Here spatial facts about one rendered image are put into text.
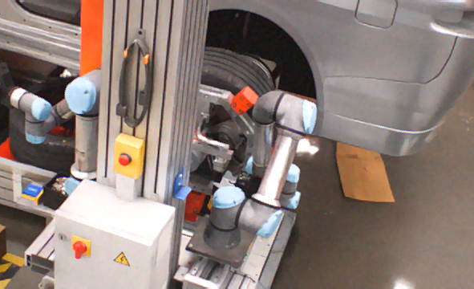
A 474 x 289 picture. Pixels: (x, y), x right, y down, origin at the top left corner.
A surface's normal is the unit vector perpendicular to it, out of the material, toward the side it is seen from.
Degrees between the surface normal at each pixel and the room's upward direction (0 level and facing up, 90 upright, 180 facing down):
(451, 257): 0
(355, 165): 2
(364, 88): 90
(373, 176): 1
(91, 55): 90
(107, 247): 90
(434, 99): 92
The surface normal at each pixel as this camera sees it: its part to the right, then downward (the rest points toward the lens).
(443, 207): 0.12, -0.81
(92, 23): -0.29, 0.52
